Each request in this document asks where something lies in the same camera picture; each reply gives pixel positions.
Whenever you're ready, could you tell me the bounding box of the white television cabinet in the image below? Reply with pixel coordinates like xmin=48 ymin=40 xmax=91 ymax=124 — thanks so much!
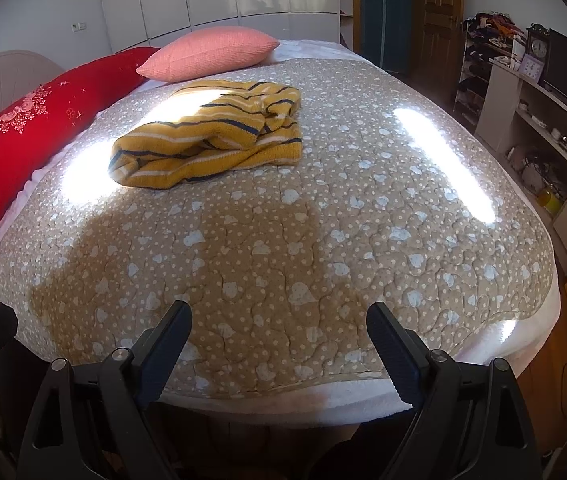
xmin=476 ymin=57 xmax=567 ymax=272

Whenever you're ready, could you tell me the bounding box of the pale rounded headboard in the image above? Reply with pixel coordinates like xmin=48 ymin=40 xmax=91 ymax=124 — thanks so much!
xmin=0 ymin=50 xmax=67 ymax=132

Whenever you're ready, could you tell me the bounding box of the beige dotted quilt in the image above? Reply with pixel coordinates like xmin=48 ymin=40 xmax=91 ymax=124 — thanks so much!
xmin=0 ymin=55 xmax=557 ymax=396

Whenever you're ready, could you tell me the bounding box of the pink square pillow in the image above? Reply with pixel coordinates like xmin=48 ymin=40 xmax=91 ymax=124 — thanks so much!
xmin=136 ymin=27 xmax=280 ymax=83

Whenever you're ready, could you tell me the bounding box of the small purple clock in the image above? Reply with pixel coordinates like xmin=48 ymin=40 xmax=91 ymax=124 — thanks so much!
xmin=521 ymin=57 xmax=544 ymax=82

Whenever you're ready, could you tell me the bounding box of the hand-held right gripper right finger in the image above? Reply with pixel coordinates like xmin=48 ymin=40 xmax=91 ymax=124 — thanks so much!
xmin=366 ymin=301 xmax=544 ymax=480

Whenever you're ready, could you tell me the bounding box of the dark framed table clock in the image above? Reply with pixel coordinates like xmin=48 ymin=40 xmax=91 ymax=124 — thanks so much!
xmin=527 ymin=27 xmax=551 ymax=68

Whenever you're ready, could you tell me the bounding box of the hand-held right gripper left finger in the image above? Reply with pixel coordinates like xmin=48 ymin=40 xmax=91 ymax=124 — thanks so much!
xmin=16 ymin=300 xmax=194 ymax=480

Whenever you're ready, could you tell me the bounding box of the cluttered shoe rack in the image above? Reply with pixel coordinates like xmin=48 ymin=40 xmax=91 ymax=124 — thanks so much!
xmin=453 ymin=10 xmax=529 ymax=128

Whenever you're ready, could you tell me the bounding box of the yellow striped sweater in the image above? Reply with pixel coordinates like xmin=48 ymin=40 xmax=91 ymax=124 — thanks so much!
xmin=108 ymin=80 xmax=304 ymax=190

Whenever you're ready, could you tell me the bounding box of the red floral long pillow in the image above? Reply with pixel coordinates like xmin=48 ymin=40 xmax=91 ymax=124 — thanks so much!
xmin=0 ymin=46 xmax=160 ymax=261

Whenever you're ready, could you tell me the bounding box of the yellow plastic bottle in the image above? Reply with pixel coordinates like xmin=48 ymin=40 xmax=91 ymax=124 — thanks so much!
xmin=543 ymin=185 xmax=563 ymax=214

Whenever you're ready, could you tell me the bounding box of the brown wooden door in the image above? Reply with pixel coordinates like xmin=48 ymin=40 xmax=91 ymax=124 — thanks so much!
xmin=416 ymin=0 xmax=464 ymax=77

